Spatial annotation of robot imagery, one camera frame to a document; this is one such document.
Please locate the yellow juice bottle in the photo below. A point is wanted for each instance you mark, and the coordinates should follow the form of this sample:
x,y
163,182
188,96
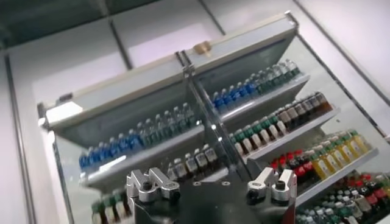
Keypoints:
x,y
356,144
329,159
319,167
348,148
339,153

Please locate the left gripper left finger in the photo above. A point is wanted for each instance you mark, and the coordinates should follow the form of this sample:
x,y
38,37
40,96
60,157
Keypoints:
x,y
152,187

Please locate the green-cap tea bottle white label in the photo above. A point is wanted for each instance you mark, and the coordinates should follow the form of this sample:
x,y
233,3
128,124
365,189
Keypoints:
x,y
272,128
264,133
246,141
255,137
281,124
97,214
119,207
237,145
108,211

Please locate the green-tint water bottle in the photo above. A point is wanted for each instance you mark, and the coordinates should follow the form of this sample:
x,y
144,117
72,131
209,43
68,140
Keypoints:
x,y
142,135
268,79
275,76
169,123
160,127
179,118
189,115
288,70
151,131
281,73
260,82

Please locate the white-cap bottle beige label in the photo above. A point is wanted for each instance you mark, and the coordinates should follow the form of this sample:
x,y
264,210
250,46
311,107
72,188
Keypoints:
x,y
317,103
309,106
293,113
301,109
285,117

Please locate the red-cap cola bottle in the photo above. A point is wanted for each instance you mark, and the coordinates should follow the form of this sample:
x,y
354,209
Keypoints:
x,y
300,172
307,166

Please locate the white-cap bottle dark label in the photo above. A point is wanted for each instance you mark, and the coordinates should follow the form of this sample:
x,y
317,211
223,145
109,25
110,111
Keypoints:
x,y
180,169
191,163
211,153
171,172
201,158

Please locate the blue water bottle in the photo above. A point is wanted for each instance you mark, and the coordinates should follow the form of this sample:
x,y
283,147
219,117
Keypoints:
x,y
113,148
93,157
83,160
239,91
133,140
217,102
103,153
123,144
224,98
246,88
253,85
232,95

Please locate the brass round fitting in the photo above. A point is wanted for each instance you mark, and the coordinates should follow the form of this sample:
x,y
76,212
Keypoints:
x,y
202,48

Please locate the drinks shelf unit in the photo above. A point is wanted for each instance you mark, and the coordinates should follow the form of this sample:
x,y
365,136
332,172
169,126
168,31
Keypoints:
x,y
122,91
243,39

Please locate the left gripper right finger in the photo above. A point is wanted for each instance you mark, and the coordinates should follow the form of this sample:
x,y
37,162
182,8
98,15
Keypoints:
x,y
274,185

